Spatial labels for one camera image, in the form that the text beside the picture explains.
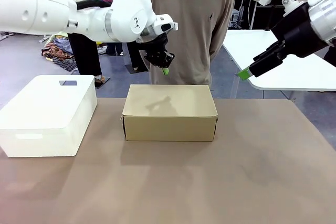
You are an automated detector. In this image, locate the small white cabinet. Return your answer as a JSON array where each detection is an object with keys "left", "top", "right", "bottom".
[{"left": 230, "top": 8, "right": 241, "bottom": 28}]

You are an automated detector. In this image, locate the colourful clothes pile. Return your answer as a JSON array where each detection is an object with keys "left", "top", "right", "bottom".
[{"left": 41, "top": 31, "right": 108, "bottom": 72}]

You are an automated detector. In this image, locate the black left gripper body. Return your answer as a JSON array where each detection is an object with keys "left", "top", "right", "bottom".
[{"left": 136, "top": 31, "right": 169, "bottom": 57}]

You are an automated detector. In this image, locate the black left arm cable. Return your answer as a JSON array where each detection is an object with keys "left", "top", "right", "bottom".
[{"left": 76, "top": 0, "right": 112, "bottom": 9}]

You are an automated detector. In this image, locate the background desk with black panel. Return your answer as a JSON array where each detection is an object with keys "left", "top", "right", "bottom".
[{"left": 248, "top": 0, "right": 279, "bottom": 30}]

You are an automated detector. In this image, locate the brown cardboard shoe box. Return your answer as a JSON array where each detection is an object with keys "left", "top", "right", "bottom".
[{"left": 121, "top": 84, "right": 219, "bottom": 142}]

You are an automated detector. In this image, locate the white table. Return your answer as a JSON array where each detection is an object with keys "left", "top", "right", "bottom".
[{"left": 222, "top": 29, "right": 336, "bottom": 99}]

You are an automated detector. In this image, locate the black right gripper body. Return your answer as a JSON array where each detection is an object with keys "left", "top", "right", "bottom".
[{"left": 270, "top": 3, "right": 329, "bottom": 59}]

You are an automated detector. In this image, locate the white plastic storage box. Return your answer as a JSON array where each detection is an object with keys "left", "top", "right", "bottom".
[{"left": 0, "top": 74, "right": 98, "bottom": 158}]

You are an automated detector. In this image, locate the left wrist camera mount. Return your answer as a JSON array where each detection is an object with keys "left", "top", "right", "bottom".
[{"left": 153, "top": 14, "right": 179, "bottom": 35}]

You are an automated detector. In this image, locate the person in beige sweater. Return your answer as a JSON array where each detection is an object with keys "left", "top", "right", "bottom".
[{"left": 143, "top": 0, "right": 236, "bottom": 86}]

